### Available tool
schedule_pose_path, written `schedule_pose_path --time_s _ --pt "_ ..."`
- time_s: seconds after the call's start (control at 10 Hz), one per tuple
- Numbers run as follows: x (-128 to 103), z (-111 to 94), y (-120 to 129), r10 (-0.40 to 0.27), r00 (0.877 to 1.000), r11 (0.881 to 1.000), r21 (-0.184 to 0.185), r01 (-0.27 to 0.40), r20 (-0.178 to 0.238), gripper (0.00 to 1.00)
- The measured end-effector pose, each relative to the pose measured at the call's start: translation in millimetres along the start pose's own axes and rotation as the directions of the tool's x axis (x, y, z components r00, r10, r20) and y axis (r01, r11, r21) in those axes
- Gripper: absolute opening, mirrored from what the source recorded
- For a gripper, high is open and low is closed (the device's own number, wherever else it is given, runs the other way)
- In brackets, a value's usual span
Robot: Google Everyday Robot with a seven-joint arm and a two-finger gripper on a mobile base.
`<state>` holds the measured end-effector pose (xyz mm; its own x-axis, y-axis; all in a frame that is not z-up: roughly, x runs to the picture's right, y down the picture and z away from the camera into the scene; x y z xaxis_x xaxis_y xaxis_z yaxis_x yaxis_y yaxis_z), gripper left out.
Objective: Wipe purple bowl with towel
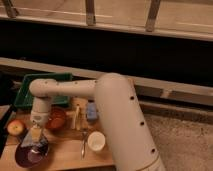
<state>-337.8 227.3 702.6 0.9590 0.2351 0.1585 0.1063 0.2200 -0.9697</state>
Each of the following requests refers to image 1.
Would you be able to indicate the green plastic bin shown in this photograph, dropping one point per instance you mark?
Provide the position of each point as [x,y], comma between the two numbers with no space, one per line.
[24,98]

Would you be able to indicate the purple bowl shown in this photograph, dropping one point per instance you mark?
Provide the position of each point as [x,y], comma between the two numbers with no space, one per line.
[31,155]

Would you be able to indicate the white cup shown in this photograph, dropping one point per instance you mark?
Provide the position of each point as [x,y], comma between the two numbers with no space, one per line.
[96,141]

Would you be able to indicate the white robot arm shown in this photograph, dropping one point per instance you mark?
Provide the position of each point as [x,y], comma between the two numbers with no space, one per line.
[127,133]

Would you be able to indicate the red apple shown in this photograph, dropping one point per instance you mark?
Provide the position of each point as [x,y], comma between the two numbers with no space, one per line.
[16,127]

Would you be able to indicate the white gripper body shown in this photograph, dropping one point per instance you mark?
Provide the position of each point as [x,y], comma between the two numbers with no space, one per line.
[39,119]

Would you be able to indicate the metal spoon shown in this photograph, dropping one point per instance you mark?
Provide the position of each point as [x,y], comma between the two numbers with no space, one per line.
[84,140]

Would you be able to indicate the brown red bowl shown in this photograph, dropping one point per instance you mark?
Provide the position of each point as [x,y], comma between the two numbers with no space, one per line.
[56,119]

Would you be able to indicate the wooden cutting board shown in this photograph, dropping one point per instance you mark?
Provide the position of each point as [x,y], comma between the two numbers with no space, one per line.
[64,148]

